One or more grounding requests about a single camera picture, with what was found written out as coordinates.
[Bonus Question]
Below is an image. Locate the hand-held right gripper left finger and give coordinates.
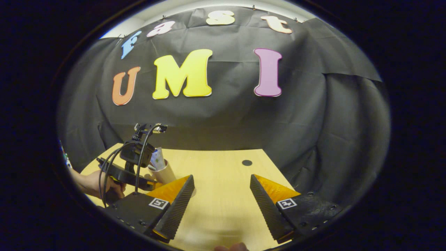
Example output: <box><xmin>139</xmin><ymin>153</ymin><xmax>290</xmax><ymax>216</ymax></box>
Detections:
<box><xmin>103</xmin><ymin>174</ymin><xmax>195</xmax><ymax>243</ymax></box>

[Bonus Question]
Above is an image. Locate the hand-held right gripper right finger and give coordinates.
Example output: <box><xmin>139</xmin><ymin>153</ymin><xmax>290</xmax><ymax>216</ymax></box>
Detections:
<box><xmin>249</xmin><ymin>174</ymin><xmax>344</xmax><ymax>244</ymax></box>

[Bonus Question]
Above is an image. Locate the white toothpaste tube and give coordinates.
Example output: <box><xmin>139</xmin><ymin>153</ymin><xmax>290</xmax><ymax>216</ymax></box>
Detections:
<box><xmin>150</xmin><ymin>147</ymin><xmax>167</xmax><ymax>171</ymax></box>

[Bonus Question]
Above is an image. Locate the tan cup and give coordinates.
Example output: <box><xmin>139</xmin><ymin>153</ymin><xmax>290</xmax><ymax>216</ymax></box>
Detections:
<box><xmin>148</xmin><ymin>159</ymin><xmax>178</xmax><ymax>186</ymax></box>

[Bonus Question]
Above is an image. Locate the wooden desktop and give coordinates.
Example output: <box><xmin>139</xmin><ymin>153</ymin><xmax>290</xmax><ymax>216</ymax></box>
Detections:
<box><xmin>80</xmin><ymin>143</ymin><xmax>297</xmax><ymax>251</ymax></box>

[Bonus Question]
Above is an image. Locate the white plastic object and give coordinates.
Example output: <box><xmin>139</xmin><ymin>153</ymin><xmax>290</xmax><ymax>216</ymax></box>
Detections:
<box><xmin>60</xmin><ymin>140</ymin><xmax>72</xmax><ymax>168</ymax></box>

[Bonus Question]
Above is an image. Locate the black backdrop cloth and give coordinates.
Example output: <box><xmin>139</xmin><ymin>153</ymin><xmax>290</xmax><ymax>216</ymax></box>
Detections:
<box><xmin>57</xmin><ymin>6</ymin><xmax>391</xmax><ymax>210</ymax></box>

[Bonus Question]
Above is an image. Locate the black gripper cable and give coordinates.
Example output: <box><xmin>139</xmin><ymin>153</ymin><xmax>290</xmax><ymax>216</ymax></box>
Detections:
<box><xmin>99</xmin><ymin>124</ymin><xmax>162</xmax><ymax>208</ymax></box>

